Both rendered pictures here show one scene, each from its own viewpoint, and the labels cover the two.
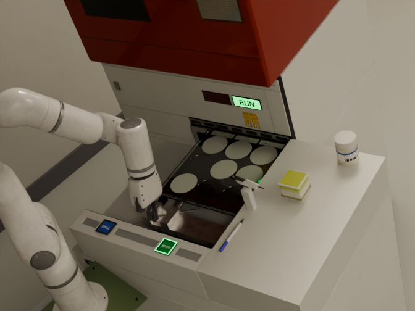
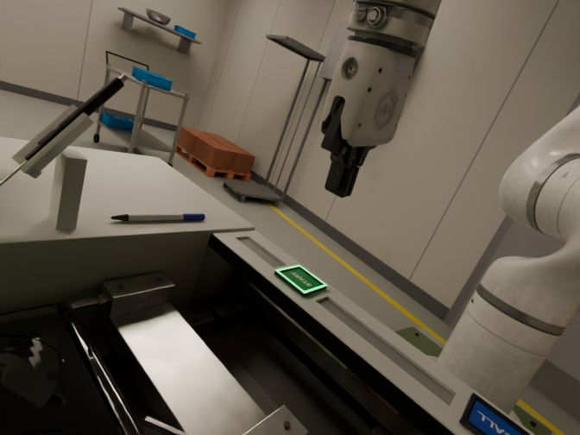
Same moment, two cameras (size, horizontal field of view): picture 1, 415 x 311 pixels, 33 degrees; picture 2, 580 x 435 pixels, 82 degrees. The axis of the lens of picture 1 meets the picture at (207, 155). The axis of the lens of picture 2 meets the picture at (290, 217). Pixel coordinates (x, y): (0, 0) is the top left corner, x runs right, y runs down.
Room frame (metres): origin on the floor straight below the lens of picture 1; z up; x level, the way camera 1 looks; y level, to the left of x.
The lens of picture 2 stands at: (1.99, 0.10, 1.17)
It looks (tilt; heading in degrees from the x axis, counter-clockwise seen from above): 17 degrees down; 170
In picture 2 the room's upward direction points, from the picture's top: 21 degrees clockwise
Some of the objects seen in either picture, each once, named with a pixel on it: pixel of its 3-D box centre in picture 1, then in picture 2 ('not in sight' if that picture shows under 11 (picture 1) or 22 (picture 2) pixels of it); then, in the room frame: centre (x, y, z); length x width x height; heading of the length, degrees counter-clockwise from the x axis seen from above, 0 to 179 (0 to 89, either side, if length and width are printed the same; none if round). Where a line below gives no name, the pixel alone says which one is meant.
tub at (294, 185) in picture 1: (294, 186); not in sight; (1.62, -0.23, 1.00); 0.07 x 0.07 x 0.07; 45
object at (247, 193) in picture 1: (249, 189); (52, 167); (1.63, -0.09, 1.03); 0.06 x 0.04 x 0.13; 135
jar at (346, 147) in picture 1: (346, 148); not in sight; (1.69, -0.43, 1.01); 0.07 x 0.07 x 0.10
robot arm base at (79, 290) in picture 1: (70, 290); (488, 356); (1.58, 0.56, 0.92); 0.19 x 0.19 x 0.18
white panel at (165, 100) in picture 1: (195, 108); not in sight; (2.18, -0.02, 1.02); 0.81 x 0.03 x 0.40; 45
